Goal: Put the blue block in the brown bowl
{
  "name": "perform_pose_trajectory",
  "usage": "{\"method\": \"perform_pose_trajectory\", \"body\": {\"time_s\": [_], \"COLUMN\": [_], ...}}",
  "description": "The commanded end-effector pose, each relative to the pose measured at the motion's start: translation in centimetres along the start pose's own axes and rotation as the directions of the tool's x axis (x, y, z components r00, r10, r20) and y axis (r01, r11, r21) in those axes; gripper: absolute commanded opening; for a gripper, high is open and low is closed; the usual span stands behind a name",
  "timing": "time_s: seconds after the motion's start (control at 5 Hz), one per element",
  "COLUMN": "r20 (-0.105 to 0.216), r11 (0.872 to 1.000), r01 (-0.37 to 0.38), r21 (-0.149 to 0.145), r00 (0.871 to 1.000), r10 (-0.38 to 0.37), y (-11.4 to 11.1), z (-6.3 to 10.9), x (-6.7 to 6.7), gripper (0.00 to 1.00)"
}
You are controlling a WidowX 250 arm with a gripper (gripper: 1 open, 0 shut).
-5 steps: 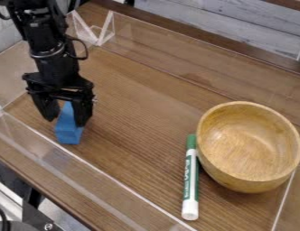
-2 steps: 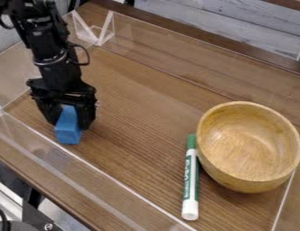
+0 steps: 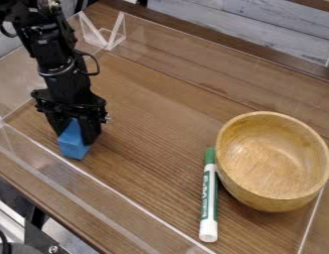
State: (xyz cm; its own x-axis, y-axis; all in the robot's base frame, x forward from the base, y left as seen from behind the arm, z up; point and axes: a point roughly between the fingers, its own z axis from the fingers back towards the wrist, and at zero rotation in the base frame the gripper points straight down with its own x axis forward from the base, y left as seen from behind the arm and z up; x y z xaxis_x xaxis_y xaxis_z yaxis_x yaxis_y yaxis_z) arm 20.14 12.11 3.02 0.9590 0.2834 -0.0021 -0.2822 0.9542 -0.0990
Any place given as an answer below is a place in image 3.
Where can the brown wooden bowl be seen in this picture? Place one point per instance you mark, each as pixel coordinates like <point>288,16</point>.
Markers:
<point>273,161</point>

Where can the green white marker pen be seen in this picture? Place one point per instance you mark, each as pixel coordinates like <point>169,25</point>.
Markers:
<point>209,216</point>

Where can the black equipment under table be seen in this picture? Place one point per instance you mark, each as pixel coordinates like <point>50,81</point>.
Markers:
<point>30,242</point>

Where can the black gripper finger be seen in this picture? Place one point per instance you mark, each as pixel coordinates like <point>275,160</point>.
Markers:
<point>60,121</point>
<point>91,128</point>

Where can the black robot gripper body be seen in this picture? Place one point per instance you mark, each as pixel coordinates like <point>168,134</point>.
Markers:
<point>68,97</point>

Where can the clear acrylic tray wall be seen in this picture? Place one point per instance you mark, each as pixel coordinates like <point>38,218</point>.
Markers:
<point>175,85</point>

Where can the blue foam block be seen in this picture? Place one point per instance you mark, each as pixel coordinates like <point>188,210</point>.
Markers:
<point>72,145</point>

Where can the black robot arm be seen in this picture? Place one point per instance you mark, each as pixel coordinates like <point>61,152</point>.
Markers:
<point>48,36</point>

